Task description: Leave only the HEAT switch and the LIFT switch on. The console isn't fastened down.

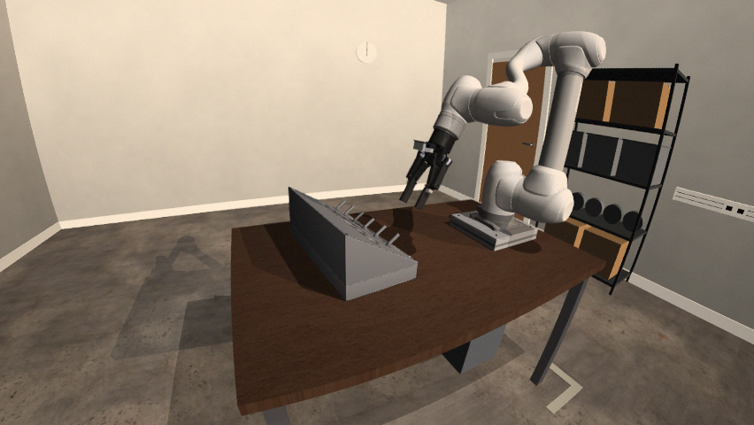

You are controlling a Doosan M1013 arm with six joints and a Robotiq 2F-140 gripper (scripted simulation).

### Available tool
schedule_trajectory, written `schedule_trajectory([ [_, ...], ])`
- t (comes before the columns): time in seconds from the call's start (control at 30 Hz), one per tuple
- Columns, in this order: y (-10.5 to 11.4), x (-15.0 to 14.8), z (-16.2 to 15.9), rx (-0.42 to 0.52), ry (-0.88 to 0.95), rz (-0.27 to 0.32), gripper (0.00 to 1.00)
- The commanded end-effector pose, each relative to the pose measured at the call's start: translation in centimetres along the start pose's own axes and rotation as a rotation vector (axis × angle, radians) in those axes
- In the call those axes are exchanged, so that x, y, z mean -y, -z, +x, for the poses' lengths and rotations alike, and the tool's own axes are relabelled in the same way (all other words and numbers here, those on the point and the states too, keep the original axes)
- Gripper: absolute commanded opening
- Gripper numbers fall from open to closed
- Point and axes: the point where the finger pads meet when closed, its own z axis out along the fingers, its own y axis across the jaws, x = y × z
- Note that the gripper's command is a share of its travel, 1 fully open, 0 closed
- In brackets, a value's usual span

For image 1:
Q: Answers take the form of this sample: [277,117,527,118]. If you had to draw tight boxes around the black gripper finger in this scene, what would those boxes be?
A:
[414,152,452,211]
[399,151,431,203]

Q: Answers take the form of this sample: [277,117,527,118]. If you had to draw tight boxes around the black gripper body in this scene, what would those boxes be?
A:
[426,128,456,166]

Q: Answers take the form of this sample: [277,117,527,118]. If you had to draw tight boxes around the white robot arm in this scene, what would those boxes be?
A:
[433,31,606,231]

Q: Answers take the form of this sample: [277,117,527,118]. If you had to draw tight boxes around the white switch panel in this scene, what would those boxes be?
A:
[289,187,418,301]

